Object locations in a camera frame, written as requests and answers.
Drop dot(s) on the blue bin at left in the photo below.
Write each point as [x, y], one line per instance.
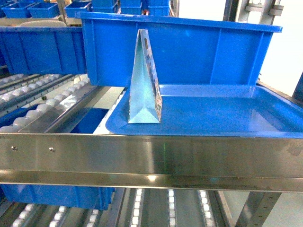
[43, 50]

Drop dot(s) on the steel shelf front rail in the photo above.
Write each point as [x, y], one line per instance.
[209, 163]

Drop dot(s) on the flower gift bag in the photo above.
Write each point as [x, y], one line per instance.
[145, 101]

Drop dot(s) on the blue bin under rail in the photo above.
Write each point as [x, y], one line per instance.
[69, 196]

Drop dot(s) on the blue plastic tray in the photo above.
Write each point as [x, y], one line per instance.
[215, 110]

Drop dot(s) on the large blue bin behind tray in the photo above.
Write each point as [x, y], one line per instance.
[185, 51]

